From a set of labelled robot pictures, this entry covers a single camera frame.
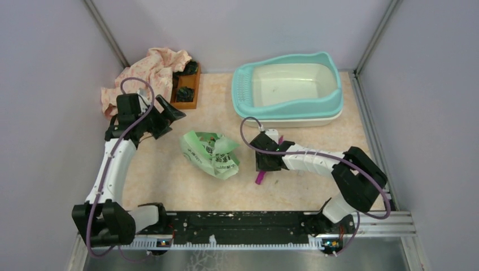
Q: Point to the dark plant far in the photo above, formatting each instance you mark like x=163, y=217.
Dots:
x=191, y=68

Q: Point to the white slotted cable duct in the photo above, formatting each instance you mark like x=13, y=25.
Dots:
x=153, y=244

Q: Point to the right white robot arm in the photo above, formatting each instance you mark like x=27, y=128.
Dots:
x=359, y=180

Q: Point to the green litter bag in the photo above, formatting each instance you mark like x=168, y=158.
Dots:
x=213, y=153

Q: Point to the pink patterned cloth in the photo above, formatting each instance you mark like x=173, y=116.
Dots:
x=156, y=68

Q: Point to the wooden tray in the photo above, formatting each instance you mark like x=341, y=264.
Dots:
x=191, y=81

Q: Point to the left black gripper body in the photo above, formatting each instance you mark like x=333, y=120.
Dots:
x=155, y=123

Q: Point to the purple plastic scoop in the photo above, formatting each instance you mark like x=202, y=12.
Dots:
x=261, y=174

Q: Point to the dark plant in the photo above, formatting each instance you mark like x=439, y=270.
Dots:
x=191, y=68
x=184, y=94

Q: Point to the teal litter box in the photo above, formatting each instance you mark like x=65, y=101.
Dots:
x=290, y=91

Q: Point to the white bag clip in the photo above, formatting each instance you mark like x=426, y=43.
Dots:
x=299, y=172

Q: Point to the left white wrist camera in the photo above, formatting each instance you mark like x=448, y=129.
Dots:
x=143, y=100

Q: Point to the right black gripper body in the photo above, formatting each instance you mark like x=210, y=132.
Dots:
x=262, y=164

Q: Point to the dark plant near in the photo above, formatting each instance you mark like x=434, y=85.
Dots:
x=184, y=94

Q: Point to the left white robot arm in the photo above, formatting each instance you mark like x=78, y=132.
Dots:
x=101, y=220

